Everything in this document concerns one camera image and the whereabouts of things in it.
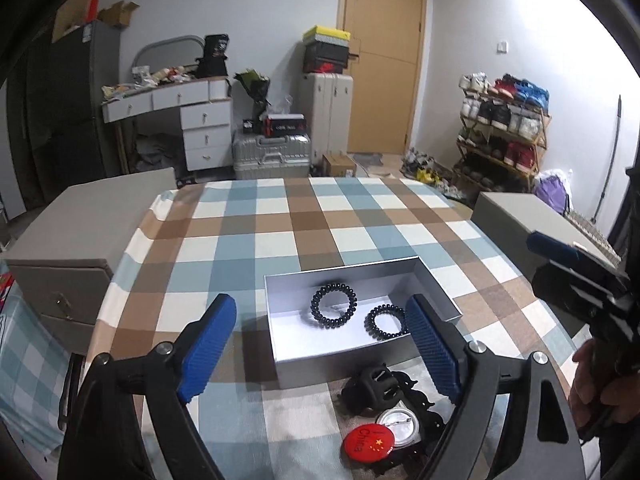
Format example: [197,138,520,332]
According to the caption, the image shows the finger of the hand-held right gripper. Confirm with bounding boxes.
[531,259,602,319]
[526,231,627,287]

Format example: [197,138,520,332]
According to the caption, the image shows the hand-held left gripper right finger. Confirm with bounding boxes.
[405,293,587,480]

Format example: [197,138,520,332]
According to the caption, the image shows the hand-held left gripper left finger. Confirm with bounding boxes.
[59,293,238,480]

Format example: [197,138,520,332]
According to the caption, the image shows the black claw hair clip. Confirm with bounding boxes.
[341,362,407,417]

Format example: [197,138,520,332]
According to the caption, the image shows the silver grey cardboard box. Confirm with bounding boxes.
[263,256,464,389]

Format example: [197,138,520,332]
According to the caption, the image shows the red round pin badge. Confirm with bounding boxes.
[341,424,401,464]

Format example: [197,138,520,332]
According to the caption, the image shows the person's right hand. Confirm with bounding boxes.
[567,339,640,430]

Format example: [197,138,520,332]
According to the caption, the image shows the purple bag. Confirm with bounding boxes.
[532,169,571,214]

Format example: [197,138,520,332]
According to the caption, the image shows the wooden shoe rack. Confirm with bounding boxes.
[452,74,554,194]

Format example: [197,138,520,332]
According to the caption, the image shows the long black stick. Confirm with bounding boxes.
[590,94,624,224]

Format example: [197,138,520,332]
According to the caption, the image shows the pile of loose shoes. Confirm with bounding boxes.
[400,147,473,202]

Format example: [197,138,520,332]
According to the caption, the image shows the rows of shoes on rack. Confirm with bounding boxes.
[457,72,551,171]

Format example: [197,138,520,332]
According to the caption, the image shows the blue checked bedding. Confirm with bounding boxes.
[0,260,77,457]

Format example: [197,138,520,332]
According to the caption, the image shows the grey nightstand with drawers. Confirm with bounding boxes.
[2,167,178,356]

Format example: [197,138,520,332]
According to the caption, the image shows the silver suitcase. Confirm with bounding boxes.
[232,132,312,181]

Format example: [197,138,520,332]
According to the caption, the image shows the brown carton with black label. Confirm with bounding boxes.
[322,152,357,179]

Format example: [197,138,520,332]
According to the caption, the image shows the white desk with drawers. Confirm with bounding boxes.
[102,76,234,172]

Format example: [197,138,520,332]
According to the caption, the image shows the black box with red ends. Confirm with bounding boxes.
[263,113,307,138]

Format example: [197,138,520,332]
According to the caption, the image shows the wooden door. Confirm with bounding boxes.
[337,0,429,156]

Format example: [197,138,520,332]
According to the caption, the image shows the white upright suitcase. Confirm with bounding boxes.
[301,72,355,166]

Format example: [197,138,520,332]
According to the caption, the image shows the black wrapped bouquet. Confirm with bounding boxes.
[234,69,271,121]

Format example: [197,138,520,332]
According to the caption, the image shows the clutter of desk packets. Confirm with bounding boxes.
[102,64,197,99]

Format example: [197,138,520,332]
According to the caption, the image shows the grey wardrobe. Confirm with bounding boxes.
[6,20,124,211]

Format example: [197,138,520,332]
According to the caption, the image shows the black paper bag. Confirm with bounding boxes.
[195,34,231,79]

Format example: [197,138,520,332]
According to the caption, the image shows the black and red shoe box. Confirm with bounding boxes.
[302,40,350,75]

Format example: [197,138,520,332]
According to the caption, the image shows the grey arched mirror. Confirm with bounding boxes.
[131,35,206,86]

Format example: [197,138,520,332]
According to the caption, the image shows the yellow shoe box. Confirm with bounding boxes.
[303,25,352,43]

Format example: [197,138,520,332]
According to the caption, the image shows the small open cardboard box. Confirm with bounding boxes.
[97,1,141,29]

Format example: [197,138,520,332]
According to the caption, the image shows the large brown cardboard box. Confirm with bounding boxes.
[51,0,101,44]

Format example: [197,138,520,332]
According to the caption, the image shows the black spiral hair tie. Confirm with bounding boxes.
[310,283,357,330]
[364,304,412,342]

